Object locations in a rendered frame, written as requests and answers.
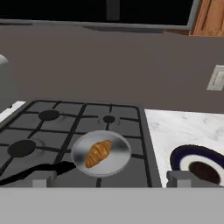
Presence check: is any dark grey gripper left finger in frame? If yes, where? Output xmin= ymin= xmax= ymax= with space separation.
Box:
xmin=10 ymin=170 xmax=58 ymax=188

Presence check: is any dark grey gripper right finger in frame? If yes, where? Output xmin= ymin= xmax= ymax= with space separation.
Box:
xmin=165 ymin=170 xmax=217 ymax=188

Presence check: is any golden brown croissant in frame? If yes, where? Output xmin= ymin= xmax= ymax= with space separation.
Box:
xmin=84 ymin=139 xmax=114 ymax=169

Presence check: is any blue and white plate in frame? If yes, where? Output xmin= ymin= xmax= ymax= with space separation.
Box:
xmin=169 ymin=144 xmax=224 ymax=188

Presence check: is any dark brown round food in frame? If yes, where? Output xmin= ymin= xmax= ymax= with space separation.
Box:
xmin=187 ymin=160 xmax=221 ymax=186

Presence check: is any grey gas hob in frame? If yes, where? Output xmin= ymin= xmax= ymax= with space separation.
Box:
xmin=0 ymin=99 xmax=163 ymax=188

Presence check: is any grey rounded appliance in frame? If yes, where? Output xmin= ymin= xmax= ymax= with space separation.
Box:
xmin=0 ymin=53 xmax=19 ymax=114

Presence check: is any black and grey range hood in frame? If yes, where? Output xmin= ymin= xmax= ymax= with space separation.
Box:
xmin=0 ymin=0 xmax=203 ymax=33

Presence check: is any silver pan with black handle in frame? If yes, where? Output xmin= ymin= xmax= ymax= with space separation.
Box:
xmin=0 ymin=129 xmax=132 ymax=186

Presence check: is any pale wall switch plate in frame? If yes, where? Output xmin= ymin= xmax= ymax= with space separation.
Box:
xmin=206 ymin=65 xmax=224 ymax=92

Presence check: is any wooden wall cupboard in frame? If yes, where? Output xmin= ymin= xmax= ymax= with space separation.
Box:
xmin=188 ymin=0 xmax=224 ymax=38

